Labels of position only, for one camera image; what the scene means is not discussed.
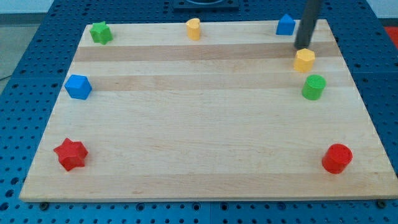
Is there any yellow heart block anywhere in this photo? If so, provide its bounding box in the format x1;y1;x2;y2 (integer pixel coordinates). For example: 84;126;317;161
185;18;201;40

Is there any green cylinder block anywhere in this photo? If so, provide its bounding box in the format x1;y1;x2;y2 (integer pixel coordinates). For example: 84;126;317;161
302;75;326;100

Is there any yellow hexagon block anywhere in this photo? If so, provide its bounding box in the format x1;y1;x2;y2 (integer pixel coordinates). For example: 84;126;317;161
293;49;315;73

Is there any green star block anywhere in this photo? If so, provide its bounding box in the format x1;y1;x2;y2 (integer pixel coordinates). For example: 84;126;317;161
90;21;113;45

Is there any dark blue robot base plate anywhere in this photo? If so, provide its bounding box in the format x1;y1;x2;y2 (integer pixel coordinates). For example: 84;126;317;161
170;0;240;11

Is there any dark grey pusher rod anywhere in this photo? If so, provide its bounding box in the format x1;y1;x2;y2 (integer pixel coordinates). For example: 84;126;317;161
294;0;323;50

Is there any blue cube block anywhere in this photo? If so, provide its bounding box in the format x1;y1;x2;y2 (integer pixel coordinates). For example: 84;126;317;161
64;75;92;100

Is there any blue pentagon block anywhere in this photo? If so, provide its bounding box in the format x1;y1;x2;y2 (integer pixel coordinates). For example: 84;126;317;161
275;14;296;35

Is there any red star block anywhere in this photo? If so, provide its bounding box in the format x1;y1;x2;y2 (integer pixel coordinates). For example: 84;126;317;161
53;138;88;172

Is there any red cylinder block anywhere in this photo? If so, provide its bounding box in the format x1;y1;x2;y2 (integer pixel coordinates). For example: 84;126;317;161
322;143;353;174

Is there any wooden board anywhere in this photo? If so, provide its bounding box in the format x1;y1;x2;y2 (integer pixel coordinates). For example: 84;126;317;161
20;19;397;202

